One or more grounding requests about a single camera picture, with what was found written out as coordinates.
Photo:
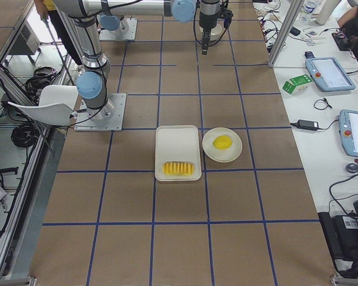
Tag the clear plastic bottle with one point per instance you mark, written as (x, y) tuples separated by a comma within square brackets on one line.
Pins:
[(307, 10)]

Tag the white plastic chair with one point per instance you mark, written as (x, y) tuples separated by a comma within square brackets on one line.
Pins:
[(56, 104)]

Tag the green white carton box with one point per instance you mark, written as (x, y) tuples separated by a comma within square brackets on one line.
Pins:
[(297, 84)]

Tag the white round plate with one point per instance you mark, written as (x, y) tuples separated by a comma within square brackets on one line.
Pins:
[(223, 156)]

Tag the white bowl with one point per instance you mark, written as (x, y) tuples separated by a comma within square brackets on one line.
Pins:
[(214, 34)]

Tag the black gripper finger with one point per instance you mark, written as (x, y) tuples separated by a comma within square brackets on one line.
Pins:
[(206, 35)]

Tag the black device bottom right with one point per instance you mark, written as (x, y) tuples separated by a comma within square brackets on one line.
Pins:
[(341, 235)]

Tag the blue teach pendant lower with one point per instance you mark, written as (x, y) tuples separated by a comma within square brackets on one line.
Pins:
[(348, 125)]

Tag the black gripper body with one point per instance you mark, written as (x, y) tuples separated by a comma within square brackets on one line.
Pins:
[(205, 18)]

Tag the blue teach pendant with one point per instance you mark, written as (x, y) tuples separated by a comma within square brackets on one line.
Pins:
[(328, 74), (348, 125)]

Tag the sliced yellow fruit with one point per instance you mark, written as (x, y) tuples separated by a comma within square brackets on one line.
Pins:
[(178, 168)]

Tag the white rectangular tray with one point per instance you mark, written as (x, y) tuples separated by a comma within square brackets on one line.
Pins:
[(177, 143)]

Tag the yellow lemon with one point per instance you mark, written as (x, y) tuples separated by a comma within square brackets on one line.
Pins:
[(222, 142)]

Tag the aluminium frame post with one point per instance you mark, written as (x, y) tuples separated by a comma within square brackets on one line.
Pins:
[(288, 21)]

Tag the blue teach pendant upper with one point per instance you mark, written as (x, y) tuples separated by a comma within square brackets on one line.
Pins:
[(328, 74)]

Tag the black power adapter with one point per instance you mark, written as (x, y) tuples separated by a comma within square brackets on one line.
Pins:
[(307, 125)]

